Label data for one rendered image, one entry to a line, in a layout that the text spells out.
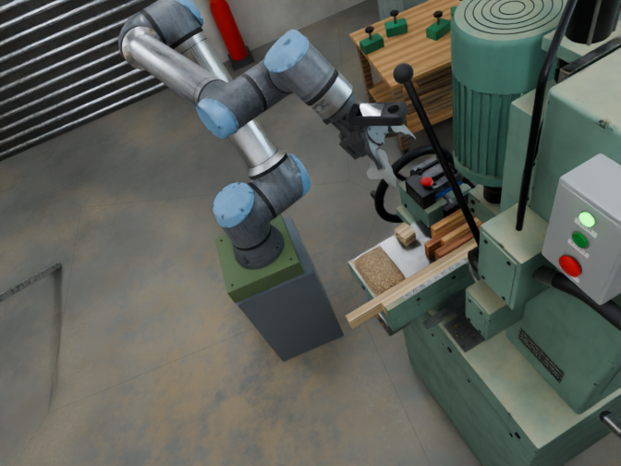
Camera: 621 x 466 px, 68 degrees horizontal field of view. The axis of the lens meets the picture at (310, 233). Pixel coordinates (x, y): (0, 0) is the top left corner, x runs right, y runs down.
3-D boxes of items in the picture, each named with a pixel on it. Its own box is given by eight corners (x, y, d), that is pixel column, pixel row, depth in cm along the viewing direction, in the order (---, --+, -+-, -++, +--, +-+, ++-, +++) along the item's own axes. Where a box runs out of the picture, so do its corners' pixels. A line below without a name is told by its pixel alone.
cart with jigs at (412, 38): (458, 69, 297) (457, -33, 247) (508, 119, 260) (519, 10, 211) (363, 109, 297) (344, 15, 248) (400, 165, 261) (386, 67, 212)
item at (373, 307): (548, 201, 118) (550, 190, 115) (554, 205, 117) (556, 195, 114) (347, 323, 112) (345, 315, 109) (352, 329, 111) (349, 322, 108)
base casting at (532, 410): (511, 203, 143) (514, 184, 136) (689, 353, 107) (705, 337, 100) (388, 277, 138) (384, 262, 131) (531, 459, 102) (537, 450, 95)
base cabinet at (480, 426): (497, 308, 198) (510, 202, 143) (613, 431, 161) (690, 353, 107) (408, 363, 194) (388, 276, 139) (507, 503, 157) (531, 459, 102)
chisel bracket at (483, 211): (491, 199, 113) (493, 176, 106) (533, 236, 104) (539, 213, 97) (466, 214, 112) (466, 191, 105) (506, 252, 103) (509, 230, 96)
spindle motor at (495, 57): (504, 114, 99) (517, -36, 75) (568, 158, 88) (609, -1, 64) (435, 153, 98) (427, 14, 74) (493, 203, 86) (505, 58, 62)
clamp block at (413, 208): (442, 179, 135) (441, 158, 128) (473, 208, 126) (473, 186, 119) (399, 205, 133) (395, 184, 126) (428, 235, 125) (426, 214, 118)
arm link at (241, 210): (222, 233, 166) (200, 201, 153) (259, 205, 170) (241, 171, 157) (243, 256, 156) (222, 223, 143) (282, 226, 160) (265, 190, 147)
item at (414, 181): (439, 162, 127) (438, 148, 123) (465, 185, 120) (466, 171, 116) (399, 186, 126) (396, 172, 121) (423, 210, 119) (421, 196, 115)
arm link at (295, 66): (282, 32, 94) (299, 18, 85) (325, 76, 99) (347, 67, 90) (254, 67, 93) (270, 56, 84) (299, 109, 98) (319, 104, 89)
